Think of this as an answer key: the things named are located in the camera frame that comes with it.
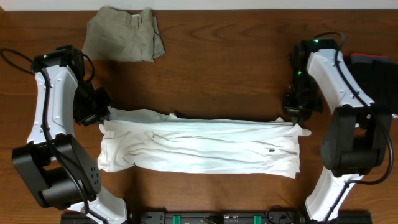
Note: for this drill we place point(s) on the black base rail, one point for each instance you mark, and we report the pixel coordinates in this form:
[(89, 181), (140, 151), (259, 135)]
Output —
[(276, 217)]

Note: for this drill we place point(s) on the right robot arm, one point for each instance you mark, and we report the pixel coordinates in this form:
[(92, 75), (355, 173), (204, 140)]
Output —
[(356, 147)]

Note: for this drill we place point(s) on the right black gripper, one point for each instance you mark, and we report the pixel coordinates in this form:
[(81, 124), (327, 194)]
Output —
[(303, 113)]

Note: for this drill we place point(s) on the folded khaki shorts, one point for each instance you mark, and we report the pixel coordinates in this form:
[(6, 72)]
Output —
[(120, 36)]

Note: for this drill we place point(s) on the black garment red trim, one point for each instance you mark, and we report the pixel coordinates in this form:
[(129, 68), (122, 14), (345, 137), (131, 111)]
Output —
[(376, 75)]

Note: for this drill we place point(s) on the white t-shirt black print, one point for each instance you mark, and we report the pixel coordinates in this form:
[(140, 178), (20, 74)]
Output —
[(167, 143)]

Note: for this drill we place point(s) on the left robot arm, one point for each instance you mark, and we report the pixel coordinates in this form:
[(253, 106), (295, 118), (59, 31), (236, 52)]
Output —
[(54, 166)]

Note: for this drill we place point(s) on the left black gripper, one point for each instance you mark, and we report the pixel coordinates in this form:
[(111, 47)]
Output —
[(102, 111)]

